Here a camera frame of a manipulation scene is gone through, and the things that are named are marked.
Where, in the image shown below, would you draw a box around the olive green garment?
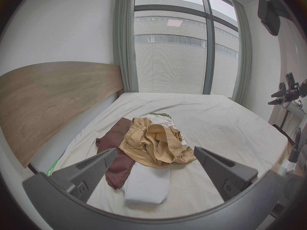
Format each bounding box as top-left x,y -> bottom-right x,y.
149,112 -> 172,119

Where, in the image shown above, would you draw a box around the brown garment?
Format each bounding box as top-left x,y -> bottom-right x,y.
95,118 -> 136,190

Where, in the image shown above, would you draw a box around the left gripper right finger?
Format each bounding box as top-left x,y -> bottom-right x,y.
194,146 -> 259,203

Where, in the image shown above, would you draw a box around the tan shorts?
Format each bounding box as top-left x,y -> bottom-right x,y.
119,117 -> 197,169

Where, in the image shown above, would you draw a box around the pale grey garment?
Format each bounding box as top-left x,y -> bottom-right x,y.
123,162 -> 171,204

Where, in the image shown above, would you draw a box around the bed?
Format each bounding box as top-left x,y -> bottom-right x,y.
0,61 -> 289,219

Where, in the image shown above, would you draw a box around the green printed package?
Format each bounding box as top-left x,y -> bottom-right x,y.
47,159 -> 60,177

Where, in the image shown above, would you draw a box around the window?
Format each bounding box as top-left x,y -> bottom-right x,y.
133,0 -> 240,98

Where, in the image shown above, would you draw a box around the cream garment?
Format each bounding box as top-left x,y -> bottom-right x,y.
140,114 -> 187,148

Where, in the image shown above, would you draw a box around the grey-green curtain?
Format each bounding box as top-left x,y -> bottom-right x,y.
113,0 -> 139,93
231,0 -> 252,105

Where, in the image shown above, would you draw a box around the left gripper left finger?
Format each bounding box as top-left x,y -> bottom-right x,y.
51,148 -> 117,203

